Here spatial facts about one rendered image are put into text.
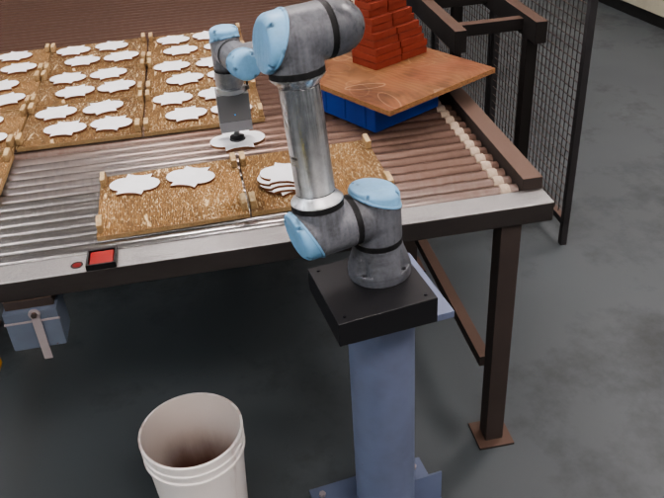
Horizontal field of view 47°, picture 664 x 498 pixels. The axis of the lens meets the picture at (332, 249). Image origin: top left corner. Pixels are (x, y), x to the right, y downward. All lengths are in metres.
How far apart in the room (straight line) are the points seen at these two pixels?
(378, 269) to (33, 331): 0.93
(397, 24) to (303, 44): 1.30
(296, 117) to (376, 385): 0.74
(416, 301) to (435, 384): 1.19
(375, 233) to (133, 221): 0.75
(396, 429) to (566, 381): 1.05
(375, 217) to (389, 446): 0.70
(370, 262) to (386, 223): 0.11
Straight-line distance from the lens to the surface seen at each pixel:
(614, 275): 3.56
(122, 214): 2.21
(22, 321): 2.13
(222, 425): 2.46
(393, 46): 2.78
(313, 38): 1.53
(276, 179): 2.20
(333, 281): 1.82
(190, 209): 2.18
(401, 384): 1.99
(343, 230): 1.67
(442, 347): 3.07
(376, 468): 2.19
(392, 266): 1.77
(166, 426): 2.46
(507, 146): 2.40
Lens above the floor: 1.99
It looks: 33 degrees down
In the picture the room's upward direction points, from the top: 4 degrees counter-clockwise
